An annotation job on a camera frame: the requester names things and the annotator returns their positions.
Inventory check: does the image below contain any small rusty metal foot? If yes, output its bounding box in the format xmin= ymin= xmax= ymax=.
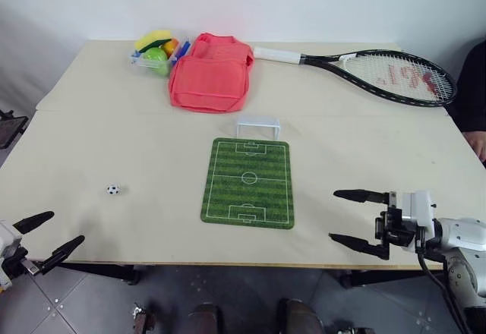
xmin=131 ymin=302 xmax=157 ymax=334

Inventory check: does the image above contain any white miniature goal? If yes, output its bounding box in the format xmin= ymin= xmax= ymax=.
xmin=234 ymin=117 xmax=282 ymax=140

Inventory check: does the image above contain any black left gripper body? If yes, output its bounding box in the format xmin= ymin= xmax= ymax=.
xmin=2 ymin=245 xmax=43 ymax=280

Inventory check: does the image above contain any green soccer field mat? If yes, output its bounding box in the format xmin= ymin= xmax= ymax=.
xmin=200 ymin=137 xmax=296 ymax=230

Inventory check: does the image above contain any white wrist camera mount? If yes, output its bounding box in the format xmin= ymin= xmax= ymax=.
xmin=396 ymin=191 xmax=437 ymax=237
xmin=0 ymin=219 xmax=23 ymax=288

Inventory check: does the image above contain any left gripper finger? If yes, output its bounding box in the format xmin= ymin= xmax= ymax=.
xmin=39 ymin=235 xmax=86 ymax=275
xmin=13 ymin=210 xmax=55 ymax=235

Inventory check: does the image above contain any bystander bare hand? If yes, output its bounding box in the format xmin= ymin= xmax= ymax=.
xmin=469 ymin=131 xmax=486 ymax=164

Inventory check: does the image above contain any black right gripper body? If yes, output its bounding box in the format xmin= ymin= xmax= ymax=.
xmin=374 ymin=191 xmax=425 ymax=254

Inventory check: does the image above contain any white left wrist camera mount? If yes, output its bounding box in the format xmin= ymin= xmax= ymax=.
xmin=0 ymin=219 xmax=23 ymax=288

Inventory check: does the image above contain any orange toy ball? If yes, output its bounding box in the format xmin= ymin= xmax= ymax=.
xmin=162 ymin=37 xmax=180 ymax=56

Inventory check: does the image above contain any person in dark clothing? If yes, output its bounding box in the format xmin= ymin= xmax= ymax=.
xmin=447 ymin=39 xmax=486 ymax=134

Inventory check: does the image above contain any black stand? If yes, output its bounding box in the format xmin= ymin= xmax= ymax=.
xmin=0 ymin=109 xmax=30 ymax=151

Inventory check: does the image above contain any yellow green sponge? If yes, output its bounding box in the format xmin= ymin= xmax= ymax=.
xmin=134 ymin=29 xmax=174 ymax=53

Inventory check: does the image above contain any black tennis racket white grip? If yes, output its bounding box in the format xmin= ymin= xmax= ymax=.
xmin=253 ymin=46 xmax=458 ymax=107

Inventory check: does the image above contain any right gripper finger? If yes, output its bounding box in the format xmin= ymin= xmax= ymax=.
xmin=328 ymin=232 xmax=391 ymax=261
xmin=333 ymin=188 xmax=390 ymax=204

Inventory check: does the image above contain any green toy ball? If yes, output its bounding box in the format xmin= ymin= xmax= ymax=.
xmin=143 ymin=46 xmax=171 ymax=76

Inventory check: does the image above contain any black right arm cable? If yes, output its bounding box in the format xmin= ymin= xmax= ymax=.
xmin=416 ymin=227 xmax=474 ymax=334

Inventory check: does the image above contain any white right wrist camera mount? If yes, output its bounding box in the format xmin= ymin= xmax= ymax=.
xmin=396 ymin=191 xmax=437 ymax=237

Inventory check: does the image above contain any clear plastic container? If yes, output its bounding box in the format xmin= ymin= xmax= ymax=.
xmin=128 ymin=36 xmax=191 ymax=79

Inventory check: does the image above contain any black table frame leg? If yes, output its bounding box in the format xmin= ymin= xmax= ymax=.
xmin=339 ymin=268 xmax=445 ymax=289

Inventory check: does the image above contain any pink fabric bag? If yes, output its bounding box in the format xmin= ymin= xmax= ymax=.
xmin=168 ymin=33 xmax=255 ymax=114

